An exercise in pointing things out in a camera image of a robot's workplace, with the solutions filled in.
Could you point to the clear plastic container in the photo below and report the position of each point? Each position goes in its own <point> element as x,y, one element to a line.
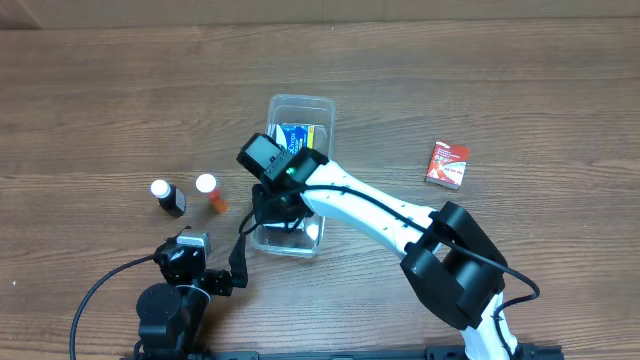
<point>295,122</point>

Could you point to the blue yellow cough drops box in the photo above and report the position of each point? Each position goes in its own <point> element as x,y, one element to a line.
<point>293,136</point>

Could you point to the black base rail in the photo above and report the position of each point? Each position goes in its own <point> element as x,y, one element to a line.
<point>449,352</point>

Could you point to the dark bottle white cap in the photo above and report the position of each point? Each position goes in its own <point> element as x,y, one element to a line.
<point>170,198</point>

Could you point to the orange pill bottle white cap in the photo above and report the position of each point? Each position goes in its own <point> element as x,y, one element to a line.
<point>207,185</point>

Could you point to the red white medicine box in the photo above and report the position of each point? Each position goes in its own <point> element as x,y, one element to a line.
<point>447,164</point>

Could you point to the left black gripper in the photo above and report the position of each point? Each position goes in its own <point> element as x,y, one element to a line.
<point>220,281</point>

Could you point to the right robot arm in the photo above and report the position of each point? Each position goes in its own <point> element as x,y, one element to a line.
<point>453,267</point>

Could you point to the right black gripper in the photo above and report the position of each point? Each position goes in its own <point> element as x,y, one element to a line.
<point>276,211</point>

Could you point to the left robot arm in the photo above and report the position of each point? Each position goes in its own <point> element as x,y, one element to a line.
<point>171,313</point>

